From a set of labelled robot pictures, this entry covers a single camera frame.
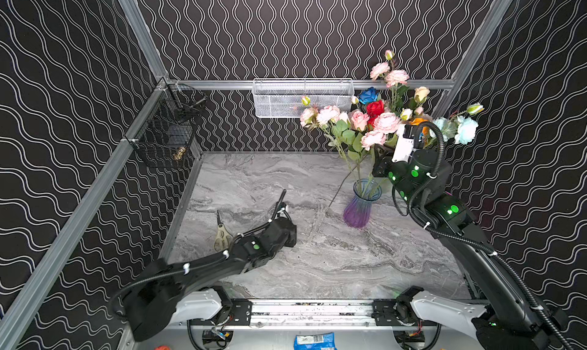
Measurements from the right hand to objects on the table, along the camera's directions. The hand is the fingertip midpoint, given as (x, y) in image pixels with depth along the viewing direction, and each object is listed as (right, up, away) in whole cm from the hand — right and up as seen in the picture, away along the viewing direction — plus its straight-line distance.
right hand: (377, 145), depth 63 cm
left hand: (-22, -27, +18) cm, 39 cm away
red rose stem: (-2, -14, +44) cm, 46 cm away
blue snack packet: (-13, -58, +6) cm, 60 cm away
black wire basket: (-75, +9, +30) cm, 81 cm away
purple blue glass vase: (+4, -23, +33) cm, 40 cm away
